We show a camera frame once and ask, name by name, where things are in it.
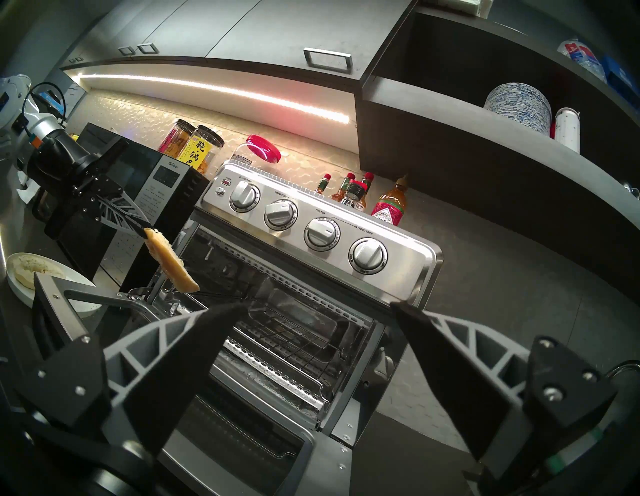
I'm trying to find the medium Tabasco sauce bottle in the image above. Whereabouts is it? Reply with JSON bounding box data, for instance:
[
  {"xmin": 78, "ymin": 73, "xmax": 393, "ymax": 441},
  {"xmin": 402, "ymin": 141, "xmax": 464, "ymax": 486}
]
[{"xmin": 331, "ymin": 172, "xmax": 356, "ymax": 201}]

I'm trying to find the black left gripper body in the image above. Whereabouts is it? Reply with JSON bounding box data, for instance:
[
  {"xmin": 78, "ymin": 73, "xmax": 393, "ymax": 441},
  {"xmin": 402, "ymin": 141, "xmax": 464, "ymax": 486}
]
[{"xmin": 26, "ymin": 132, "xmax": 130, "ymax": 241}]

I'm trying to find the dark open wall shelf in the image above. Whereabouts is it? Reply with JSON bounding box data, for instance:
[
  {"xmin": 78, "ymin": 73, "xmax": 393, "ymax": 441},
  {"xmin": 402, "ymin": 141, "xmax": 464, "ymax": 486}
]
[{"xmin": 355, "ymin": 0, "xmax": 640, "ymax": 281}]

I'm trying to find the large Tabasco sriracha bottle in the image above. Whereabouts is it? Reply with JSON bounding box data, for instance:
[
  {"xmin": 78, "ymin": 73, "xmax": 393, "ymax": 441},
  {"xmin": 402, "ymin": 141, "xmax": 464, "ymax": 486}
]
[{"xmin": 371, "ymin": 175, "xmax": 408, "ymax": 226}]

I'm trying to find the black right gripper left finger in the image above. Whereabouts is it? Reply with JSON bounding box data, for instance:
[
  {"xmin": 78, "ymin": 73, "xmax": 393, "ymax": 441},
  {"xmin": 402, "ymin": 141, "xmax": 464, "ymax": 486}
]
[{"xmin": 20, "ymin": 301, "xmax": 257, "ymax": 458}]

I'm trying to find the blue cardboard box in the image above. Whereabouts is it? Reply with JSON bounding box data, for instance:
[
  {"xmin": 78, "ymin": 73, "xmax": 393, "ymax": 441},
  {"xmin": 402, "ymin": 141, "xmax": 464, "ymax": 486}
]
[{"xmin": 600, "ymin": 55, "xmax": 640, "ymax": 99}]

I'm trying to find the stainless steel toaster oven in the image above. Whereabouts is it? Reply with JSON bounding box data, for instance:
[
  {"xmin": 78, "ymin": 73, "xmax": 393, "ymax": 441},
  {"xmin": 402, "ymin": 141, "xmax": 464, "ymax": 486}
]
[{"xmin": 150, "ymin": 159, "xmax": 445, "ymax": 448}]

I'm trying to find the pale crusted bagel half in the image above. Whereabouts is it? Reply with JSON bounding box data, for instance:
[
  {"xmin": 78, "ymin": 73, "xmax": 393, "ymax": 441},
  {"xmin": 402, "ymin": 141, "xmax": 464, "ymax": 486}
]
[{"xmin": 144, "ymin": 227, "xmax": 201, "ymax": 294}]

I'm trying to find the bottled water pack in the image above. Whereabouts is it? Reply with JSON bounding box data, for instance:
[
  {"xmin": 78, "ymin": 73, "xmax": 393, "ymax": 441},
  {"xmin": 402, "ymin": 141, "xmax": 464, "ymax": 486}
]
[{"xmin": 556, "ymin": 38, "xmax": 608, "ymax": 83}]

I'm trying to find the foil covered oven tray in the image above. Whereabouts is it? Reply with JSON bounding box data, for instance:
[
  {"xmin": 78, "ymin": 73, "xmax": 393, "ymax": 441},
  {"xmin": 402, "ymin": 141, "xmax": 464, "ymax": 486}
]
[{"xmin": 212, "ymin": 350, "xmax": 321, "ymax": 418}]

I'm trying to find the under-cabinet light strip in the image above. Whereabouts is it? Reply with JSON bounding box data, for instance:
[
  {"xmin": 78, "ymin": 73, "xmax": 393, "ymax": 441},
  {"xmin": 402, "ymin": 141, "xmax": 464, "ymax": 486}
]
[{"xmin": 77, "ymin": 72, "xmax": 352, "ymax": 126}]

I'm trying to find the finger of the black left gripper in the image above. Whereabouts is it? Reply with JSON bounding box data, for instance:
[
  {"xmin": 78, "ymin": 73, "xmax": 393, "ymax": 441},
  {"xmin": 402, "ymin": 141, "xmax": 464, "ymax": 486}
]
[{"xmin": 91, "ymin": 191, "xmax": 152, "ymax": 239}]

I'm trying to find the large white paper bag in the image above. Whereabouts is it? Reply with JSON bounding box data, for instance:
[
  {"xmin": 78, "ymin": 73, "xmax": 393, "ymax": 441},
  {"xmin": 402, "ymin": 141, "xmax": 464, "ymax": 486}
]
[{"xmin": 16, "ymin": 172, "xmax": 41, "ymax": 205}]

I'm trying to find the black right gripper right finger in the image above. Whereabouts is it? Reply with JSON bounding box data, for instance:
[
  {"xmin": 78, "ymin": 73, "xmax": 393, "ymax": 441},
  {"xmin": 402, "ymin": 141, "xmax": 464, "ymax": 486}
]
[{"xmin": 394, "ymin": 302, "xmax": 618, "ymax": 482}]

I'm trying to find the glass toaster oven door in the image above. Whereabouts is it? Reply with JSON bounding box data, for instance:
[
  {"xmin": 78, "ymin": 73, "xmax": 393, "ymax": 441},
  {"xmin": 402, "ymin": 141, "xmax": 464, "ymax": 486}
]
[{"xmin": 31, "ymin": 272, "xmax": 373, "ymax": 496}]

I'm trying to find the silver oven control knob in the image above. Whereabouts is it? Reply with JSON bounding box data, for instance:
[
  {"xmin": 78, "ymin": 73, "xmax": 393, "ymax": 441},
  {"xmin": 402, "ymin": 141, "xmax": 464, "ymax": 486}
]
[
  {"xmin": 228, "ymin": 179, "xmax": 262, "ymax": 214},
  {"xmin": 263, "ymin": 198, "xmax": 299, "ymax": 232},
  {"xmin": 348, "ymin": 237, "xmax": 389, "ymax": 275},
  {"xmin": 303, "ymin": 216, "xmax": 342, "ymax": 252}
]

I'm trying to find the yellow label snack jar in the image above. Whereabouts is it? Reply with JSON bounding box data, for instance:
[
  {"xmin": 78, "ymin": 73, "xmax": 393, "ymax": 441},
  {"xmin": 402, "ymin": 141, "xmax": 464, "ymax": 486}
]
[{"xmin": 177, "ymin": 124, "xmax": 226, "ymax": 173}]

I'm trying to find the dark crusted bagel half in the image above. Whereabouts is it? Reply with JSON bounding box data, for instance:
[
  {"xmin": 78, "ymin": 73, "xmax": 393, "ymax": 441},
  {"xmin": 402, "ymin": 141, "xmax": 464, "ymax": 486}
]
[{"xmin": 12, "ymin": 252, "xmax": 66, "ymax": 291}]

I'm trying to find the red label snack jar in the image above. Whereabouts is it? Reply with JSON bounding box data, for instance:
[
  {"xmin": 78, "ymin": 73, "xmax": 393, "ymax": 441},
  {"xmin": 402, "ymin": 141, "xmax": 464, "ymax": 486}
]
[{"xmin": 159, "ymin": 118, "xmax": 197, "ymax": 153}]

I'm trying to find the black microwave oven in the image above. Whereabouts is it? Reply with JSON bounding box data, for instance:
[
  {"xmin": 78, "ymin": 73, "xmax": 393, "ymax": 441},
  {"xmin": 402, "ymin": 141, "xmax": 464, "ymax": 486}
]
[{"xmin": 32, "ymin": 122, "xmax": 211, "ymax": 293}]

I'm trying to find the round white plate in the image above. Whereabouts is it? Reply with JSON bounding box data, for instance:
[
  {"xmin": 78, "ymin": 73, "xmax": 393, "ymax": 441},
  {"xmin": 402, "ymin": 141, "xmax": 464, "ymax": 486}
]
[{"xmin": 6, "ymin": 252, "xmax": 103, "ymax": 317}]

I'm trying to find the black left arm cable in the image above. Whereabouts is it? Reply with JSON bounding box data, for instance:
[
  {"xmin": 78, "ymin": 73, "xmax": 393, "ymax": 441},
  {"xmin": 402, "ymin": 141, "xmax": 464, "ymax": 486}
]
[{"xmin": 21, "ymin": 81, "xmax": 67, "ymax": 133}]

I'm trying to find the clear jar red lid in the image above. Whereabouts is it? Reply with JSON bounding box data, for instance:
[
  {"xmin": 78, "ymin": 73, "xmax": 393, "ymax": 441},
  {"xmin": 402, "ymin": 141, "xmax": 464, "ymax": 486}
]
[{"xmin": 222, "ymin": 134, "xmax": 282, "ymax": 171}]

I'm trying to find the patterned plate stack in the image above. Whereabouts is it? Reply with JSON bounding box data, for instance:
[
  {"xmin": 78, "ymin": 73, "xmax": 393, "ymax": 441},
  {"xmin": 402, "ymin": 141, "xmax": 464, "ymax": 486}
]
[{"xmin": 484, "ymin": 82, "xmax": 553, "ymax": 136}]

